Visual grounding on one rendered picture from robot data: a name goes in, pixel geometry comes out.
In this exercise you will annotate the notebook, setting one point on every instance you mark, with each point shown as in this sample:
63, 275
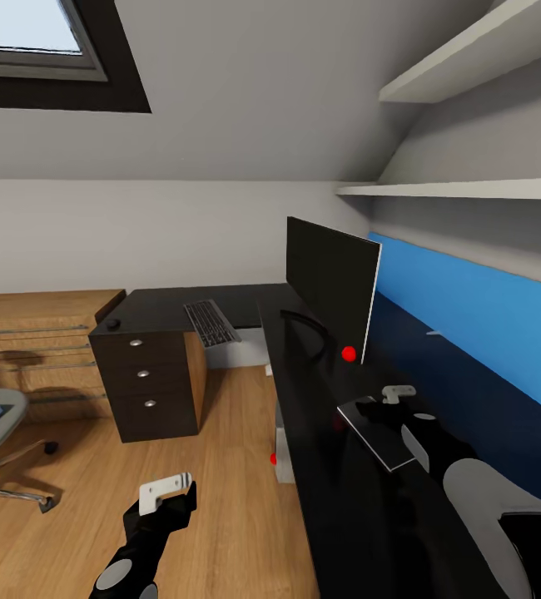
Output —
381, 439

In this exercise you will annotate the monitor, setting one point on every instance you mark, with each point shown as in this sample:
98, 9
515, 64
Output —
335, 274

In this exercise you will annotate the keyboard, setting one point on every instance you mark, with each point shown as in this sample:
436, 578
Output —
211, 325

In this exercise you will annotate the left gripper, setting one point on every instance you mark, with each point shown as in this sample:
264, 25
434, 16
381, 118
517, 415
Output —
172, 515

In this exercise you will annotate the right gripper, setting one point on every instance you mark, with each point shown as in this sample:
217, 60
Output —
380, 412

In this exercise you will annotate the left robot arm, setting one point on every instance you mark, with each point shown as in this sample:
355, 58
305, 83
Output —
148, 523

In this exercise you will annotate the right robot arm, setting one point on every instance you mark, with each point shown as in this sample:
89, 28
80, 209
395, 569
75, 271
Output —
502, 518

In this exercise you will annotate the desktop computer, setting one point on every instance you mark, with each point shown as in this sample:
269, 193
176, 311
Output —
281, 457

